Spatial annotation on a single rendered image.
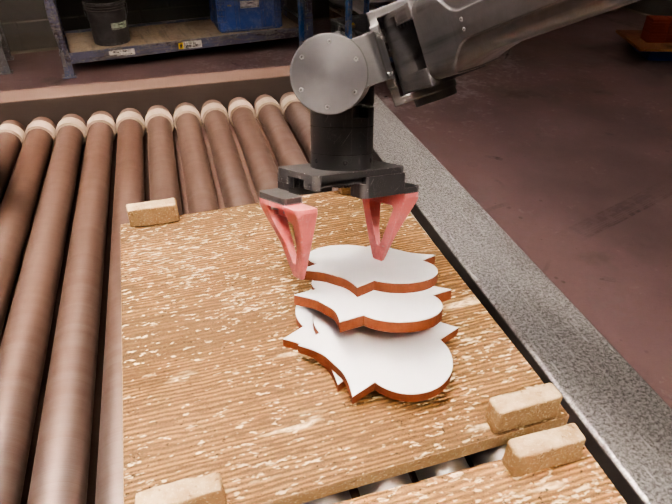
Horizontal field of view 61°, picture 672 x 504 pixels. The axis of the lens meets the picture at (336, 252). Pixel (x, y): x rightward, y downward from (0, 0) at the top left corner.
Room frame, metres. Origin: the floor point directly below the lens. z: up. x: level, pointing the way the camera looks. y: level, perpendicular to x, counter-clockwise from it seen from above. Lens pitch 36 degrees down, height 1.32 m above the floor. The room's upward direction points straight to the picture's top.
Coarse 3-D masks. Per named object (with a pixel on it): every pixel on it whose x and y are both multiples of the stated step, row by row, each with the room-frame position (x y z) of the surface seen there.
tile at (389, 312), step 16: (320, 288) 0.42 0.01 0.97; (336, 288) 0.41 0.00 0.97; (432, 288) 0.41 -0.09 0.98; (304, 304) 0.39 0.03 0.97; (320, 304) 0.38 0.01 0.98; (336, 304) 0.38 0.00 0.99; (352, 304) 0.38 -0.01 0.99; (368, 304) 0.38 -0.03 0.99; (384, 304) 0.38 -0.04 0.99; (400, 304) 0.38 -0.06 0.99; (416, 304) 0.38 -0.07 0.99; (432, 304) 0.38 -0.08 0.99; (336, 320) 0.36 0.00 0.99; (352, 320) 0.35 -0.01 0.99; (368, 320) 0.35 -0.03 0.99; (384, 320) 0.35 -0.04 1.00; (400, 320) 0.34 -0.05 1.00; (416, 320) 0.34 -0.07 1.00; (432, 320) 0.35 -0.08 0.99
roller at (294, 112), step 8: (288, 96) 1.05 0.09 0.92; (280, 104) 1.06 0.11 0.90; (288, 104) 1.02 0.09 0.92; (296, 104) 1.01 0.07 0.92; (288, 112) 1.00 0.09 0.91; (296, 112) 0.98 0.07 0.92; (304, 112) 0.98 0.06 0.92; (288, 120) 0.99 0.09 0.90; (296, 120) 0.95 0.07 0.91; (304, 120) 0.94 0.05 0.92; (296, 128) 0.93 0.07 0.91; (304, 128) 0.91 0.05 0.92; (296, 136) 0.93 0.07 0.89; (304, 136) 0.89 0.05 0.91; (304, 144) 0.87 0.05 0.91; (496, 448) 0.28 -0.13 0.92; (504, 448) 0.28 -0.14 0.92; (472, 456) 0.29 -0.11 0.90; (480, 456) 0.28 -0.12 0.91; (488, 456) 0.28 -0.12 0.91; (496, 456) 0.27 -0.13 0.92; (480, 464) 0.27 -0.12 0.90
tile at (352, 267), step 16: (320, 256) 0.48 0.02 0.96; (336, 256) 0.48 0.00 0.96; (352, 256) 0.48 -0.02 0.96; (368, 256) 0.48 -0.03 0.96; (400, 256) 0.48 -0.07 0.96; (416, 256) 0.48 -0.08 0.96; (432, 256) 0.48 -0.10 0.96; (320, 272) 0.44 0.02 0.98; (336, 272) 0.43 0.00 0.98; (352, 272) 0.43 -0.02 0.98; (368, 272) 0.43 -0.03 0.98; (384, 272) 0.43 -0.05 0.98; (400, 272) 0.43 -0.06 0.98; (416, 272) 0.43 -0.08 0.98; (432, 272) 0.43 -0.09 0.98; (352, 288) 0.40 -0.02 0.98; (368, 288) 0.40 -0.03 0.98; (384, 288) 0.41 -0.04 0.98; (400, 288) 0.40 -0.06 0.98; (416, 288) 0.40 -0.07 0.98
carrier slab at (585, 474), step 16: (496, 464) 0.25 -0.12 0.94; (576, 464) 0.25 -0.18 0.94; (592, 464) 0.25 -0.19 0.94; (432, 480) 0.24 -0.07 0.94; (448, 480) 0.24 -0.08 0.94; (464, 480) 0.24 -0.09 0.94; (480, 480) 0.24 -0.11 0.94; (496, 480) 0.24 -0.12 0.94; (512, 480) 0.24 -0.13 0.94; (528, 480) 0.24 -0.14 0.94; (544, 480) 0.24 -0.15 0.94; (560, 480) 0.24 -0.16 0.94; (576, 480) 0.24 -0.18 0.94; (592, 480) 0.24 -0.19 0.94; (608, 480) 0.24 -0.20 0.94; (368, 496) 0.23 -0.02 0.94; (384, 496) 0.23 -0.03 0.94; (400, 496) 0.23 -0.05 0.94; (416, 496) 0.23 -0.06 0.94; (432, 496) 0.23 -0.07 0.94; (448, 496) 0.23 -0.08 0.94; (464, 496) 0.23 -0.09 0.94; (480, 496) 0.23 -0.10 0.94; (496, 496) 0.23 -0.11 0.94; (512, 496) 0.23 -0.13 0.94; (528, 496) 0.23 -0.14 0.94; (544, 496) 0.23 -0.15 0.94; (560, 496) 0.23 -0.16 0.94; (576, 496) 0.23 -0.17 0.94; (592, 496) 0.23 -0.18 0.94; (608, 496) 0.23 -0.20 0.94
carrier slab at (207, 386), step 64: (128, 256) 0.52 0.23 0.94; (192, 256) 0.52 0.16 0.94; (256, 256) 0.52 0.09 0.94; (128, 320) 0.41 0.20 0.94; (192, 320) 0.41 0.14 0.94; (256, 320) 0.41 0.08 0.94; (448, 320) 0.41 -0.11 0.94; (128, 384) 0.33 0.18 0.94; (192, 384) 0.33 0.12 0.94; (256, 384) 0.33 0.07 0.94; (320, 384) 0.33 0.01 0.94; (448, 384) 0.33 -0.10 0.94; (512, 384) 0.33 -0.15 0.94; (128, 448) 0.27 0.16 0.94; (192, 448) 0.27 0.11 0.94; (256, 448) 0.27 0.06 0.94; (320, 448) 0.27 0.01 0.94; (384, 448) 0.27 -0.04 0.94; (448, 448) 0.27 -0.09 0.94
